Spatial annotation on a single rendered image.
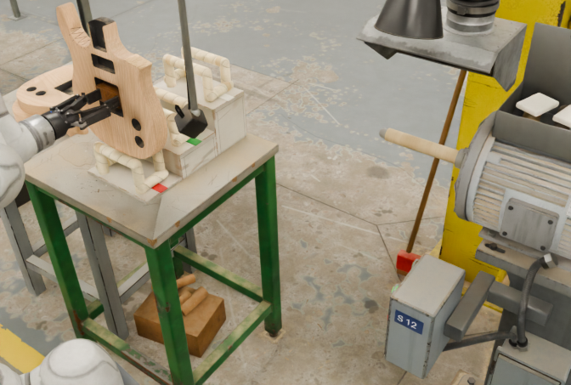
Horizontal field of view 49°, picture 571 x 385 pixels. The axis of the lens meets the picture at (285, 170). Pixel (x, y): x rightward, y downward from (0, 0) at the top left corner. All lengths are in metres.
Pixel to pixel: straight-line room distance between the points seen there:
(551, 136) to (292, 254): 1.92
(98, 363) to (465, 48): 1.01
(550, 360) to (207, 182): 1.05
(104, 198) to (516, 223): 1.17
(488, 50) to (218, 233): 2.10
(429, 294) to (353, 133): 2.62
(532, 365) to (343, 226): 1.82
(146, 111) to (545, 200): 1.01
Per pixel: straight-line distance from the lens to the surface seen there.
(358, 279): 2.92
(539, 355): 1.54
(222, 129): 2.02
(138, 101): 1.74
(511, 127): 1.31
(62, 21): 1.88
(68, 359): 1.48
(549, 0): 2.23
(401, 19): 1.24
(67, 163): 2.14
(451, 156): 1.47
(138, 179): 1.88
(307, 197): 3.36
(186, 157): 1.93
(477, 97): 2.44
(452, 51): 1.34
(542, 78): 1.42
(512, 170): 1.35
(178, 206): 1.86
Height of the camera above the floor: 2.07
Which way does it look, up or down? 36 degrees down
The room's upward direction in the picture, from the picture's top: 2 degrees counter-clockwise
